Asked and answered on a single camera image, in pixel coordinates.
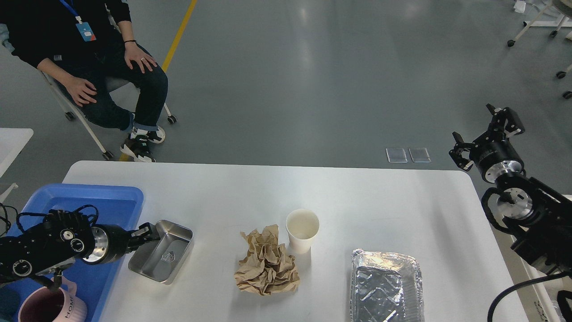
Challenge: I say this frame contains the pink mug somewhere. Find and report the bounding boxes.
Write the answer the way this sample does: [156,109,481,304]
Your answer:
[17,277,88,322]

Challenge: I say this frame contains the clear floor plate right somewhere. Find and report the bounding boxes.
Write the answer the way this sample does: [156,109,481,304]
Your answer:
[408,148,431,163]

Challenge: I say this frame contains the person in black sweater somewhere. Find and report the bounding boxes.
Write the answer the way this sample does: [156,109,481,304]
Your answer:
[1,0,168,162]

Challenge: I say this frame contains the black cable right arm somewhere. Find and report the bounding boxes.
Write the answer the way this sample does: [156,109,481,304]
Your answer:
[487,272,572,322]

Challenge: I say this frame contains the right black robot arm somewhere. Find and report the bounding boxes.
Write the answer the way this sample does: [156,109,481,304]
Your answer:
[449,104,572,322]

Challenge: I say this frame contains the white paper cup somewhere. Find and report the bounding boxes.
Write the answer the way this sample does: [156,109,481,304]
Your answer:
[286,209,320,254]

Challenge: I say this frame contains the clear floor plate left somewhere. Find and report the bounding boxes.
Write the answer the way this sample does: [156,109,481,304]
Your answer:
[386,148,408,163]

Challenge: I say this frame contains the aluminium foil tray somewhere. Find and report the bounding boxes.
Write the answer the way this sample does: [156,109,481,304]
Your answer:
[349,249,425,322]

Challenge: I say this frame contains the blue plastic tray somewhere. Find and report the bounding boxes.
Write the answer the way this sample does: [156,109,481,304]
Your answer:
[22,184,144,322]

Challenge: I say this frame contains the white side table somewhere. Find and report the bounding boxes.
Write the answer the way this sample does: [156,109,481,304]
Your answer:
[0,127,34,177]

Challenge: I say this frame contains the white wheeled chair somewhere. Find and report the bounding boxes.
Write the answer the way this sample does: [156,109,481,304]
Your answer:
[0,24,177,161]

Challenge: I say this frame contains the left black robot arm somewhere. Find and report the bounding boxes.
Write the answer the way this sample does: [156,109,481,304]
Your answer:
[0,205,160,291]

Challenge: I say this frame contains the black cables left edge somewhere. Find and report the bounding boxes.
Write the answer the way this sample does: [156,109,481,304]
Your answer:
[0,203,18,237]

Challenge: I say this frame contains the white rolling cart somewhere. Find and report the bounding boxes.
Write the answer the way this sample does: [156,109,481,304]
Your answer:
[507,0,572,47]

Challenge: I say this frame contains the small stainless steel tray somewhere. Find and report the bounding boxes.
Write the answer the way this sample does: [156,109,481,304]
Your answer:
[127,220,194,285]

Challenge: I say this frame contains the crumpled brown paper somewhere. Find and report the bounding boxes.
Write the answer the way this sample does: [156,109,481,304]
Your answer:
[234,225,300,296]

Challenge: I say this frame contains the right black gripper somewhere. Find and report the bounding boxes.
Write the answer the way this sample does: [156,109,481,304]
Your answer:
[449,104,525,184]

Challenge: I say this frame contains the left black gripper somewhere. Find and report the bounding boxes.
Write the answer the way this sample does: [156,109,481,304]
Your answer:
[83,222,161,265]

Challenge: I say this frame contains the clear floor plate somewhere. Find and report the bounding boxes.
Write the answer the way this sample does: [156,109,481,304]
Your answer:
[386,148,408,163]
[408,148,431,163]

